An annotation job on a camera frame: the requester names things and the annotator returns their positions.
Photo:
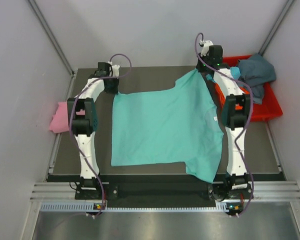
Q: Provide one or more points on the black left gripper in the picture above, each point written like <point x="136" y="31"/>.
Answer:
<point x="114" y="90"/>

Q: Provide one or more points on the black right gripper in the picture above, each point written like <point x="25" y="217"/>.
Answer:
<point x="199" y="69"/>

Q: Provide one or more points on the teal t shirt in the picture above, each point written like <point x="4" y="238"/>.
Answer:
<point x="178" y="125"/>

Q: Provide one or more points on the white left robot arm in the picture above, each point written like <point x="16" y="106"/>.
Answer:
<point x="83" y="120"/>

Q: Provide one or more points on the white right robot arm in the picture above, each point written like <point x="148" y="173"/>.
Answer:
<point x="234" y="116"/>

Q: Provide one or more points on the orange t shirt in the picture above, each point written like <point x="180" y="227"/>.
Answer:
<point x="221" y="96"/>

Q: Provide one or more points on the light blue t shirt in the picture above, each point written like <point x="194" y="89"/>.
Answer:
<point x="235" y="72"/>

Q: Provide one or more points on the grey blue t shirt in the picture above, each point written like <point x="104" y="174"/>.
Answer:
<point x="255" y="72"/>

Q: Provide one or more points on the pink folded t shirt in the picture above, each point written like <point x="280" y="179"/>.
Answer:
<point x="59" y="123"/>

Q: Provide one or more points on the red plastic bin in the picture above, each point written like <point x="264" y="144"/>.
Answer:
<point x="270" y="107"/>

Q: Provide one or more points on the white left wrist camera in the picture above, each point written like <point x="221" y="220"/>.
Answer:
<point x="114" y="69"/>

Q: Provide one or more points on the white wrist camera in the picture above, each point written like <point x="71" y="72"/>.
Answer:
<point x="205" y="44"/>
<point x="114" y="69"/>

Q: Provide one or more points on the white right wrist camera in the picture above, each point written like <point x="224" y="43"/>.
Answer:
<point x="205" y="44"/>

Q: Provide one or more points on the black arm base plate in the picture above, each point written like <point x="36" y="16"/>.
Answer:
<point x="119" y="191"/>

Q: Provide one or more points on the grey slotted cable duct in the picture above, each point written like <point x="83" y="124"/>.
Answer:
<point x="94" y="207"/>

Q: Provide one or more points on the aluminium frame rail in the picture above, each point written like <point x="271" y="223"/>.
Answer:
<point x="263" y="191"/>

